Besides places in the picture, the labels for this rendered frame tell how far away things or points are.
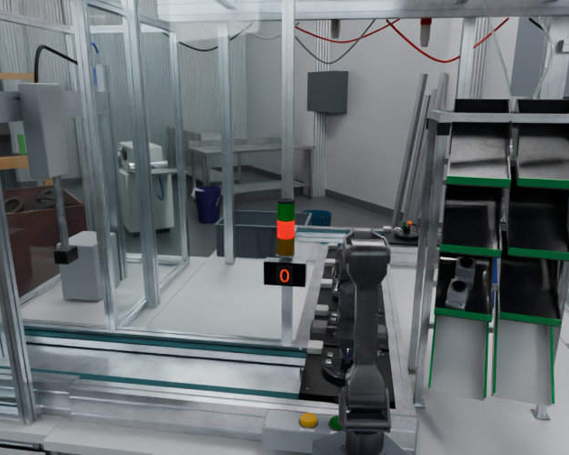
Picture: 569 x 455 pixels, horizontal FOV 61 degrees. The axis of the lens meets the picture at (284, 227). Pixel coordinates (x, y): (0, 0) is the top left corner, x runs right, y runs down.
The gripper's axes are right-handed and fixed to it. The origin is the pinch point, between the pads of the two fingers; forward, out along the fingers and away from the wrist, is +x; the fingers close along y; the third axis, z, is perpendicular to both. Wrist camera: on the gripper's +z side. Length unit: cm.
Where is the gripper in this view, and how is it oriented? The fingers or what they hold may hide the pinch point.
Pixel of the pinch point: (348, 350)
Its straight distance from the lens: 124.4
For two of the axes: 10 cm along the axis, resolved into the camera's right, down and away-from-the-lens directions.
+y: 9.9, 0.5, -1.4
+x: -0.1, 9.7, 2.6
